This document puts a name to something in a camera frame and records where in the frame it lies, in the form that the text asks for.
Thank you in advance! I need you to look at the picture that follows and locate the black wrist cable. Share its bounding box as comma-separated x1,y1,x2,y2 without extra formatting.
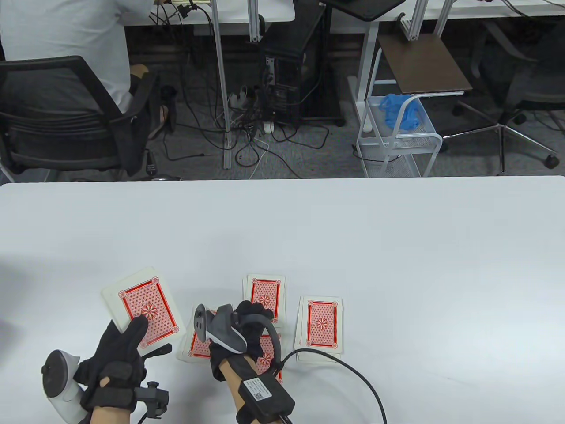
278,348,388,424

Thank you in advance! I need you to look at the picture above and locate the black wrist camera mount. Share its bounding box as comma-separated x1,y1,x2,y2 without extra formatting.
132,381,170,418

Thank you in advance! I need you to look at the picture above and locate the dark grey office chair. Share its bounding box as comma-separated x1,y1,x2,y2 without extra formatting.
441,20,565,175

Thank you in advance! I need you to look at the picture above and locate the white wire cart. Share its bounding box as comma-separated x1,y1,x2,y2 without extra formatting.
357,46,443,178

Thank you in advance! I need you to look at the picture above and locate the dark grey right controller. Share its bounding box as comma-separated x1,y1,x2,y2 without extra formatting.
193,303,283,369

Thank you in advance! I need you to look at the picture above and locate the black mesh office chair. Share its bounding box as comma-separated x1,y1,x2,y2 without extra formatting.
0,55,162,182

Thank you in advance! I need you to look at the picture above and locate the black computer tower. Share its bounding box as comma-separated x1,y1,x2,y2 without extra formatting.
260,4,346,129

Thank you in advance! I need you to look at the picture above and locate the deck of red-backed playing cards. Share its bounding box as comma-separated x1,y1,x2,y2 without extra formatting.
102,266,185,349

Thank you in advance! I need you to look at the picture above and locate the person's left hand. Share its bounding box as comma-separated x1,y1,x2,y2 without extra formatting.
73,315,173,412

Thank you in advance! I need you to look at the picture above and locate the grey and white left controller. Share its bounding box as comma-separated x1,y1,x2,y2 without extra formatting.
41,350,87,422

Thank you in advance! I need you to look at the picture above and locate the person's right hand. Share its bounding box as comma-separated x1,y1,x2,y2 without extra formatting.
208,300,275,381

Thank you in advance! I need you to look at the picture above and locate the short aluminium profile post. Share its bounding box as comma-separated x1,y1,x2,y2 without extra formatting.
399,0,429,41
433,0,455,38
247,0,262,44

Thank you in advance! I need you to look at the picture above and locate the blue plastic bag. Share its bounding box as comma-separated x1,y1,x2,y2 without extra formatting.
380,94,422,132

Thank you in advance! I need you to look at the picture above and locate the person's right forearm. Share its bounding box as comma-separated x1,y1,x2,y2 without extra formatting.
220,358,261,424

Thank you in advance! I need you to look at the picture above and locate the white power strip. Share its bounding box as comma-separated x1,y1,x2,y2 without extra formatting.
227,86,250,111

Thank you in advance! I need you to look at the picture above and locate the brown wooden board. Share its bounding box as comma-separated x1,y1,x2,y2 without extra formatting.
377,33,473,95

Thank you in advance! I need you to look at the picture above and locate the black tray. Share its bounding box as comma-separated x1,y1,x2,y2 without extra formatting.
319,0,406,22

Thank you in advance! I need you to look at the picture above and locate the long aluminium profile post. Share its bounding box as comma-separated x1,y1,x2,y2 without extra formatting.
210,0,233,170

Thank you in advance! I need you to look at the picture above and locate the white office desk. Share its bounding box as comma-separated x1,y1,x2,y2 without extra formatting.
124,0,295,26
331,0,565,133

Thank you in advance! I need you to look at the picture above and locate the person's left forearm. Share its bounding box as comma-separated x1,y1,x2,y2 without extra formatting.
88,406,133,424

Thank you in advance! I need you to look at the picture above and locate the tangle of black cables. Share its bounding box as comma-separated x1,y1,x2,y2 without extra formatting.
150,0,329,179

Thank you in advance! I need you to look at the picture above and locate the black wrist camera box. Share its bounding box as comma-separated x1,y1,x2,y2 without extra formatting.
238,375,295,420

